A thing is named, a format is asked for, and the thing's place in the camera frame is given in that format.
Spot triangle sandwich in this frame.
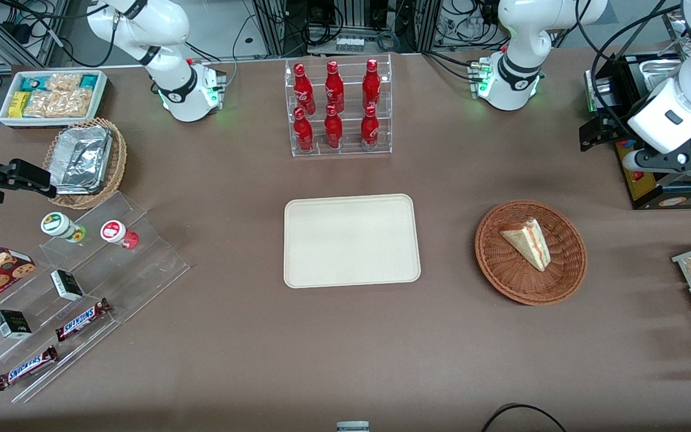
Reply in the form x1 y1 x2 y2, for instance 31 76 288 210
499 218 552 272

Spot light wicker basket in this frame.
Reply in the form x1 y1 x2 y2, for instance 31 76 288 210
43 118 128 210

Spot round brown wicker basket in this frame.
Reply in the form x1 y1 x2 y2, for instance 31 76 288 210
474 199 588 307

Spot cream rectangular tray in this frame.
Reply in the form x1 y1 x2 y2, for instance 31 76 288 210
284 193 422 289

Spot stacked aluminium foil trays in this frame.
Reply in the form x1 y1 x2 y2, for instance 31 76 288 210
44 125 113 194

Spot green-lidded white cup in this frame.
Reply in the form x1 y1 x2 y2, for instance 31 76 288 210
40 212 87 243

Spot white rectangular snack bin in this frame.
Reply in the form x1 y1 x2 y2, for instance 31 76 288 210
0 70 109 129

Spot yellow snack packet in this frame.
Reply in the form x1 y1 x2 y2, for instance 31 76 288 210
8 91 31 118

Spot clear bag of nut snacks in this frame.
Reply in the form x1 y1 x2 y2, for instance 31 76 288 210
46 73 83 92
23 89 93 118

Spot red-lidded white cup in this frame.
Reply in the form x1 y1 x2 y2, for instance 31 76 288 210
100 220 139 250

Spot black countertop machine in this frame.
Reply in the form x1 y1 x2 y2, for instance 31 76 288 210
579 51 691 211

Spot small black carton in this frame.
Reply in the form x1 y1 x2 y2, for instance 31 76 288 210
50 269 85 301
0 310 32 340

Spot clear acrylic stepped stand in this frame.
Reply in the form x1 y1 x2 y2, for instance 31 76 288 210
0 191 191 404

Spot Snickers chocolate bar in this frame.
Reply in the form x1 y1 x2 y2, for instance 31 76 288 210
0 346 59 391
55 298 112 343

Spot red cola bottle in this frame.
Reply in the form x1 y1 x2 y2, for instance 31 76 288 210
360 105 380 151
324 104 344 149
325 60 345 113
362 58 381 112
293 62 316 115
293 107 314 152

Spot clear acrylic bottle rack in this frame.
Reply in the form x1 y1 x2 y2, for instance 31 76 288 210
284 54 393 158

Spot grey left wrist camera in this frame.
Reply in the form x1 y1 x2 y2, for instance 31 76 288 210
621 149 645 175

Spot aluminium frame rack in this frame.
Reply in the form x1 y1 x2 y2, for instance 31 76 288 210
253 0 442 58

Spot black floor cable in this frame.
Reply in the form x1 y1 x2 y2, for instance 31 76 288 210
480 403 568 432

